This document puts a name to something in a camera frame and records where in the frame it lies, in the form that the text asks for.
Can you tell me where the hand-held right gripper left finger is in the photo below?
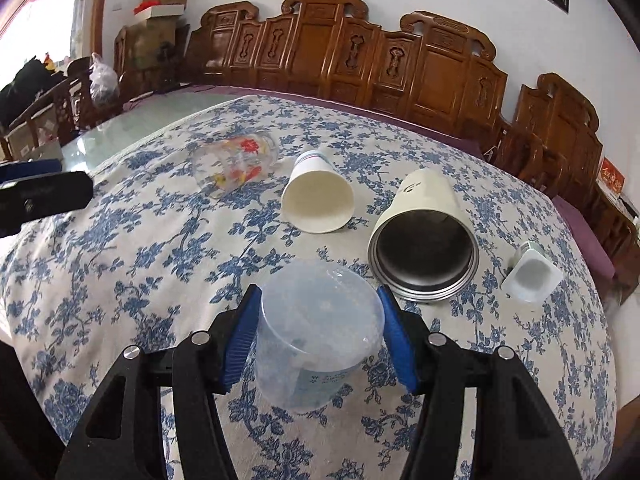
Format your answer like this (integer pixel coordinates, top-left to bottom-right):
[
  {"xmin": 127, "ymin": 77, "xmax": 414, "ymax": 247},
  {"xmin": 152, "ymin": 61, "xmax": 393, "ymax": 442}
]
[{"xmin": 54, "ymin": 284, "xmax": 263, "ymax": 480}]

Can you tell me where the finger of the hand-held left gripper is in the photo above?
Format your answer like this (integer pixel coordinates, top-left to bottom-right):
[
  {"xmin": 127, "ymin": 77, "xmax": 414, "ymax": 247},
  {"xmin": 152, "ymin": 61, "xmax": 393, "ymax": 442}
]
[{"xmin": 0, "ymin": 159, "xmax": 94, "ymax": 239}]

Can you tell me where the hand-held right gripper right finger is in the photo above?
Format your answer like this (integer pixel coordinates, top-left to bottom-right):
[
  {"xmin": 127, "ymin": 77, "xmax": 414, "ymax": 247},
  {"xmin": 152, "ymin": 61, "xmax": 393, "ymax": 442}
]
[{"xmin": 376, "ymin": 285, "xmax": 584, "ymax": 480}]

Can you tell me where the clear plastic cup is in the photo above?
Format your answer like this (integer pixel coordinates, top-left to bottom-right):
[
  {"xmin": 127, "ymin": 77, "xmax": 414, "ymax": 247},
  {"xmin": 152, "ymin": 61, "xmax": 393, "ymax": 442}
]
[{"xmin": 254, "ymin": 258, "xmax": 386, "ymax": 414}]

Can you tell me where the cream steel tumbler cup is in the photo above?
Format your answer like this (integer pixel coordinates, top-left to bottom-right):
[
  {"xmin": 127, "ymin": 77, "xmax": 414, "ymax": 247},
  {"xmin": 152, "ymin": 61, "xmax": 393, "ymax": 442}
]
[{"xmin": 367, "ymin": 168, "xmax": 481, "ymax": 304}]

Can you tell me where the small white plastic cup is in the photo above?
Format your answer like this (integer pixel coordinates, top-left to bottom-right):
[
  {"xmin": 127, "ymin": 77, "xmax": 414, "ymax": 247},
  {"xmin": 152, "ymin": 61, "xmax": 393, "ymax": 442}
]
[{"xmin": 500, "ymin": 240, "xmax": 565, "ymax": 309}]

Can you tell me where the white paper cup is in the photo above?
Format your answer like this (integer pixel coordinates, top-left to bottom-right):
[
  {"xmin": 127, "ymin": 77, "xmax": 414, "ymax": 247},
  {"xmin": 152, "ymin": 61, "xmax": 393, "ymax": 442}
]
[{"xmin": 280, "ymin": 150, "xmax": 355, "ymax": 234}]

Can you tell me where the floral glass cup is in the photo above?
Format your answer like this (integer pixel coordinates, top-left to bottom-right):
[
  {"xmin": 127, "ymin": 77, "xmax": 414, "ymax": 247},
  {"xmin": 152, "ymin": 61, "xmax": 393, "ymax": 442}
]
[{"xmin": 192, "ymin": 130, "xmax": 279, "ymax": 200}]

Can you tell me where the wooden chair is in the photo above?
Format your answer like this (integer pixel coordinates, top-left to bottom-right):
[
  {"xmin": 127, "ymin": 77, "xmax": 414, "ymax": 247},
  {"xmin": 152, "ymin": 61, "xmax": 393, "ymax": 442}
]
[{"xmin": 0, "ymin": 57, "xmax": 96, "ymax": 161}]

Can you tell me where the blue floral blanket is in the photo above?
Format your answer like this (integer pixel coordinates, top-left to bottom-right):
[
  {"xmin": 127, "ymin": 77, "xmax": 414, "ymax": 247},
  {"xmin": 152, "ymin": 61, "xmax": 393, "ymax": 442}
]
[{"xmin": 0, "ymin": 94, "xmax": 619, "ymax": 480}]

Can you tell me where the white plastic bag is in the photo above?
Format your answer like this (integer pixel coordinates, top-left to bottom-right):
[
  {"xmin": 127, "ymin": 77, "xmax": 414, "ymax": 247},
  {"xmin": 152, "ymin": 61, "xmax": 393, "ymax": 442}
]
[{"xmin": 89, "ymin": 52, "xmax": 120, "ymax": 101}]

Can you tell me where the glass top table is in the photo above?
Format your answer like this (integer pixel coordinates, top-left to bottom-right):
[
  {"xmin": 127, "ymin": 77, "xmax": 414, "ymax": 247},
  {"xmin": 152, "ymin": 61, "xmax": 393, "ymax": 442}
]
[{"xmin": 60, "ymin": 85, "xmax": 261, "ymax": 171}]

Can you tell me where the carved wooden armchair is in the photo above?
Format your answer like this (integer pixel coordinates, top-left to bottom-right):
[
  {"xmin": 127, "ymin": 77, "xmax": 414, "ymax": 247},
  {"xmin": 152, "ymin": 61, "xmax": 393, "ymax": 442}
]
[{"xmin": 492, "ymin": 72, "xmax": 606, "ymax": 198}]

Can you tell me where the red packet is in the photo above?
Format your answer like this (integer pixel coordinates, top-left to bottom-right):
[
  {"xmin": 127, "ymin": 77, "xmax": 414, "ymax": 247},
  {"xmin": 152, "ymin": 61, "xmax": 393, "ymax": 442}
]
[{"xmin": 597, "ymin": 157, "xmax": 627, "ymax": 195}]

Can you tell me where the carved wooden sofa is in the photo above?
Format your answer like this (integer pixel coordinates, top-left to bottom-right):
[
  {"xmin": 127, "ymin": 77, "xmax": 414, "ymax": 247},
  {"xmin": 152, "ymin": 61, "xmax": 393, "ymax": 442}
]
[{"xmin": 183, "ymin": 0, "xmax": 511, "ymax": 142}]

